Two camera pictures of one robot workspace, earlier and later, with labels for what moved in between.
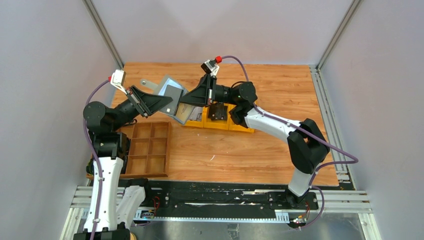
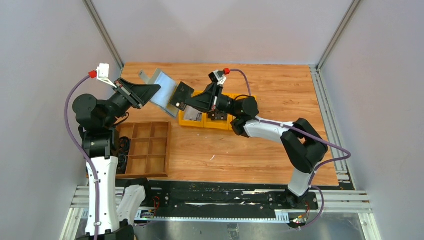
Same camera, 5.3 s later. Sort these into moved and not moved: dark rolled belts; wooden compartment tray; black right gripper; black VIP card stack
Moved: black right gripper
Not moved: black VIP card stack; wooden compartment tray; dark rolled belts
